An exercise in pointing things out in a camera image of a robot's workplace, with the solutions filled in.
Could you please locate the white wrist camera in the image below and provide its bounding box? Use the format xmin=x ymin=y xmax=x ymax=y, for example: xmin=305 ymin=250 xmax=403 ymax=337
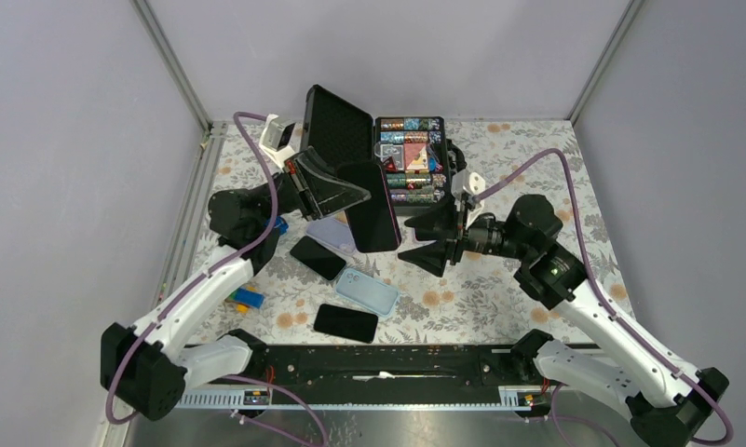
xmin=450 ymin=169 xmax=487 ymax=213
xmin=259 ymin=114 xmax=296 ymax=169

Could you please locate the colourful toy brick stack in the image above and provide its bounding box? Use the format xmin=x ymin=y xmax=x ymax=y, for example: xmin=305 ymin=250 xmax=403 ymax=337
xmin=224 ymin=288 xmax=265 ymax=314

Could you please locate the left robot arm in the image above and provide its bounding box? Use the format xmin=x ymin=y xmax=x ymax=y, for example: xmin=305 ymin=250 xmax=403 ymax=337
xmin=100 ymin=147 xmax=371 ymax=425

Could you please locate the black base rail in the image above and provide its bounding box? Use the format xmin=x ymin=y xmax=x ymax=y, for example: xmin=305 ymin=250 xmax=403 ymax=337
xmin=209 ymin=343 xmax=575 ymax=407

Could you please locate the bare dark blue phone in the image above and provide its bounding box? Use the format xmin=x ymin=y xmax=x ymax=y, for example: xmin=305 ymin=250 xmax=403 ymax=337
xmin=290 ymin=236 xmax=347 ymax=281

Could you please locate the blue toy car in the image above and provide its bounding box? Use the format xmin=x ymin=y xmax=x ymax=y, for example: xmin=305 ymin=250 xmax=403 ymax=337
xmin=274 ymin=216 xmax=289 ymax=235

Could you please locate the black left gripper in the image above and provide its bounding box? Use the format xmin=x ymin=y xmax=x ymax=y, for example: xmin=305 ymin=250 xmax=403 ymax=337
xmin=254 ymin=148 xmax=374 ymax=224

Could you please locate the floral table mat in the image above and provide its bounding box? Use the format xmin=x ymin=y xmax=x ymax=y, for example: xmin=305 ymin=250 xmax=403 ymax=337
xmin=191 ymin=120 xmax=631 ymax=345

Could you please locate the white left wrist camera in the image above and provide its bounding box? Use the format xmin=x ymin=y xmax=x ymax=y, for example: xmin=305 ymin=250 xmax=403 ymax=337
xmin=259 ymin=114 xmax=296 ymax=169

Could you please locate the black poker chip case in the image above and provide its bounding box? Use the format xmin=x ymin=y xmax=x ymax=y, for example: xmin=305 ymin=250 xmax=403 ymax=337
xmin=301 ymin=85 xmax=465 ymax=216

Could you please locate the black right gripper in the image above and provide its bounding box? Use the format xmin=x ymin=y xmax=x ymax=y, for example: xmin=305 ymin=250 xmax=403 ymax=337
xmin=398 ymin=183 xmax=533 ymax=277

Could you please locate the phone in light blue case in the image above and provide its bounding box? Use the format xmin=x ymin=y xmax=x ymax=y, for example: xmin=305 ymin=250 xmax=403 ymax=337
xmin=334 ymin=268 xmax=400 ymax=318

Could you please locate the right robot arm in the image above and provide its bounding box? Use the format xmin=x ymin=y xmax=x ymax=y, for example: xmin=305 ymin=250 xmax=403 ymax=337
xmin=400 ymin=195 xmax=728 ymax=446

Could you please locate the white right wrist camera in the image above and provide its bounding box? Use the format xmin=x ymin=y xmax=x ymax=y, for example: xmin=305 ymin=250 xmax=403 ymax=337
xmin=450 ymin=169 xmax=487 ymax=213

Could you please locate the bare black phone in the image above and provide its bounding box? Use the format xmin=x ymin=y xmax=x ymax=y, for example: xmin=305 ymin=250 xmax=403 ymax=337
xmin=337 ymin=161 xmax=401 ymax=253
xmin=313 ymin=304 xmax=379 ymax=344

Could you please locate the red playing card box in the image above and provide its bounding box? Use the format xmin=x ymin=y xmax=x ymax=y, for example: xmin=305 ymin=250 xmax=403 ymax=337
xmin=404 ymin=142 xmax=429 ymax=171

